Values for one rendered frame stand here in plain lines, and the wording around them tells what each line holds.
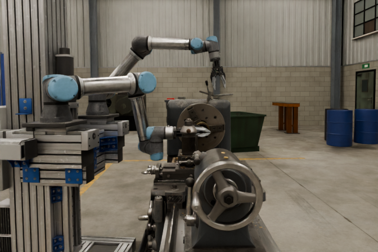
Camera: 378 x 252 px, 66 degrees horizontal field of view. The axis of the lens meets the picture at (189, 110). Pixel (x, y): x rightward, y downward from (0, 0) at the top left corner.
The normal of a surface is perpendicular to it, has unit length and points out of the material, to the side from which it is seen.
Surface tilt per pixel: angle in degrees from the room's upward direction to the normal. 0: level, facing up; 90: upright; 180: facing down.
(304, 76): 90
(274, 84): 90
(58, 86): 90
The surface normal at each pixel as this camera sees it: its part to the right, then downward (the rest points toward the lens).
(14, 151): -0.11, 0.05
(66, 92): 0.46, 0.05
